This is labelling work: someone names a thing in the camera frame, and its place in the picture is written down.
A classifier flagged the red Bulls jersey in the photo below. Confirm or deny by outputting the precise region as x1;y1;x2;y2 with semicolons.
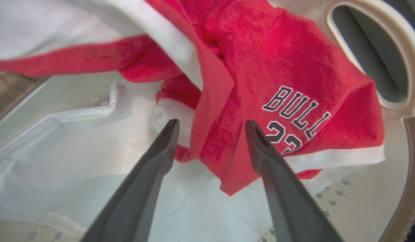
0;0;386;196

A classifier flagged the white laundry basket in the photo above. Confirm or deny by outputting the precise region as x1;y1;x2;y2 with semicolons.
0;0;415;242

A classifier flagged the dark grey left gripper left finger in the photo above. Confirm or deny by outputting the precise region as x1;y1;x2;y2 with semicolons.
80;119;180;242

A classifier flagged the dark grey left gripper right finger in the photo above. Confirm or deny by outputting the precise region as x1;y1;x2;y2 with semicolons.
245;120;342;242

